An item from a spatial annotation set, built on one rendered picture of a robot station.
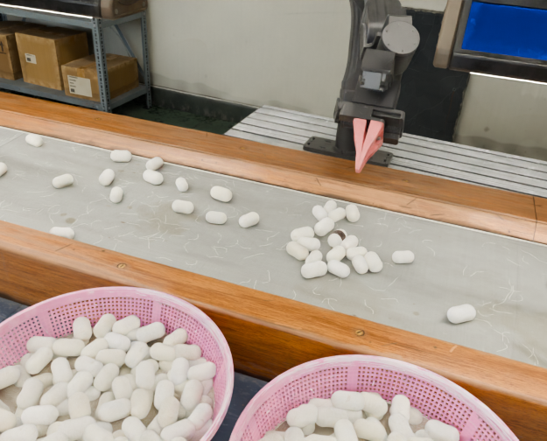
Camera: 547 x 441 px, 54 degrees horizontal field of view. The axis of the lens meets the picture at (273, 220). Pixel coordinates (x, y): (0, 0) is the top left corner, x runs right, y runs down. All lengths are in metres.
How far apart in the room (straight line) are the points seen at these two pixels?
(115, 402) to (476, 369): 0.37
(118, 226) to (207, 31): 2.42
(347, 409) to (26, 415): 0.31
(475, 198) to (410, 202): 0.11
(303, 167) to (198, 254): 0.29
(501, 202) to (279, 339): 0.48
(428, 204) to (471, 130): 1.98
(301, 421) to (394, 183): 0.50
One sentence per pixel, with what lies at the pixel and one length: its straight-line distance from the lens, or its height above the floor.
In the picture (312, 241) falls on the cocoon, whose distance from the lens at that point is 0.76.
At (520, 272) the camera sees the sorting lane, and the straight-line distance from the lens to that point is 0.83.
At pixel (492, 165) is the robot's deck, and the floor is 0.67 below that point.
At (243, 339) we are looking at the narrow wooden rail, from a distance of 0.64.
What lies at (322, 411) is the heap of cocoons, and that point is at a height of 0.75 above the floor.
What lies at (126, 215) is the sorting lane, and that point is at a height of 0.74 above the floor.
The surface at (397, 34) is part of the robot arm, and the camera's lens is 0.86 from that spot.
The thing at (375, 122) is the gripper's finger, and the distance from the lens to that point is 0.85.
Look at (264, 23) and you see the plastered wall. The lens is 3.00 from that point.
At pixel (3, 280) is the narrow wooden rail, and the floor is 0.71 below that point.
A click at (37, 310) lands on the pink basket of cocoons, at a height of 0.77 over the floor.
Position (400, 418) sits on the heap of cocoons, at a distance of 0.57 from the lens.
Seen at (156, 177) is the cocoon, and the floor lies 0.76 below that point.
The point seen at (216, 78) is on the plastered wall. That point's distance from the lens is 3.20.
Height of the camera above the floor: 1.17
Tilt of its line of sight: 32 degrees down
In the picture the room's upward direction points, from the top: 4 degrees clockwise
